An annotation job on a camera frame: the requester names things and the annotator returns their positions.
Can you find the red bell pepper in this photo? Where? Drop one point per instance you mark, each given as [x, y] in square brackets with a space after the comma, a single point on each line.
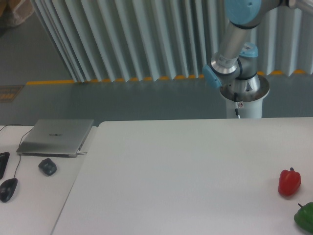
[289, 182]

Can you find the black computer mouse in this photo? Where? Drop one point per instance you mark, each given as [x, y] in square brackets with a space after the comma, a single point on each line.
[7, 189]

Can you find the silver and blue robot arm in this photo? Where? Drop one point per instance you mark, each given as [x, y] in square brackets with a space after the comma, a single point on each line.
[244, 15]

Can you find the white folding screen partition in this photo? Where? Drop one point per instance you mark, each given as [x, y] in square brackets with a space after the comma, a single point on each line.
[149, 39]

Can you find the silver closed laptop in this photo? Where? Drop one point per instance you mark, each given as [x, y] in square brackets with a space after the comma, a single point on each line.
[56, 138]

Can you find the dark earbuds case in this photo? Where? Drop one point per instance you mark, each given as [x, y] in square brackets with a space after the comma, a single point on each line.
[47, 167]

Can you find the yellow floor sign sticker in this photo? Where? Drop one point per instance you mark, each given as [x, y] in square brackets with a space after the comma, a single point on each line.
[9, 92]

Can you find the black keyboard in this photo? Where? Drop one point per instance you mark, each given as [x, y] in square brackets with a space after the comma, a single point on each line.
[4, 157]

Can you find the green bell pepper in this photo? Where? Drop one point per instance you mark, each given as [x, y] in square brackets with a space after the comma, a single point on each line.
[304, 217]

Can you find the brown cardboard boxes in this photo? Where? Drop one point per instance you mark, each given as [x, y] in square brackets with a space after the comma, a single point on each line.
[14, 12]

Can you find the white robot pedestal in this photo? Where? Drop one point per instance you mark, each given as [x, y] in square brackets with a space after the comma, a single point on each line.
[244, 98]

